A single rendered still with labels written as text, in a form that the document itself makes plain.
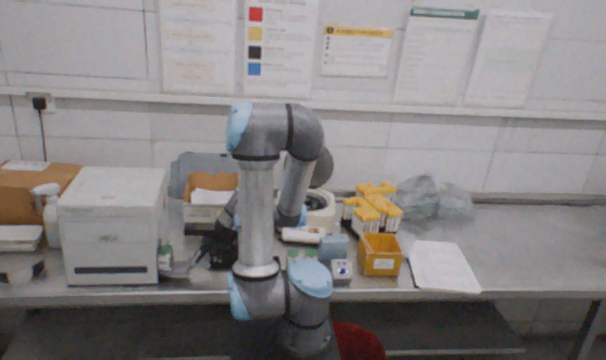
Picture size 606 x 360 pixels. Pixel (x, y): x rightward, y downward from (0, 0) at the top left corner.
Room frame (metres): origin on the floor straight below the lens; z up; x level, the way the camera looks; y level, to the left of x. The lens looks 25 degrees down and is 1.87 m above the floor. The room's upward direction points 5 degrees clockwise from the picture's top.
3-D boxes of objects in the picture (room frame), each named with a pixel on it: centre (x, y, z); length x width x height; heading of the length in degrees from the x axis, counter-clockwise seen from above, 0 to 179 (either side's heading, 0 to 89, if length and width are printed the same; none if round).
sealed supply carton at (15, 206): (1.59, 1.01, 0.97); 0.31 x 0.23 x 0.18; 92
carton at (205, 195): (1.68, 0.32, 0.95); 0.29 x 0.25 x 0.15; 9
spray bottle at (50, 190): (1.40, 0.84, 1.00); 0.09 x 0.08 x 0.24; 9
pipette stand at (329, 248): (1.44, -0.16, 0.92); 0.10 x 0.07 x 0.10; 105
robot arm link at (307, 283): (0.97, -0.05, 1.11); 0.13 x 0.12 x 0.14; 104
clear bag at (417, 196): (1.91, -0.54, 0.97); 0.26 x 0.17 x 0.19; 115
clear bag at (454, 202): (1.93, -0.73, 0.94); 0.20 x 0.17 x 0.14; 80
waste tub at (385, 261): (1.44, -0.33, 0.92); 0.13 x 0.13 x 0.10; 6
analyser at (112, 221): (1.34, 0.57, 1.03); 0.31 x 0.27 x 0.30; 99
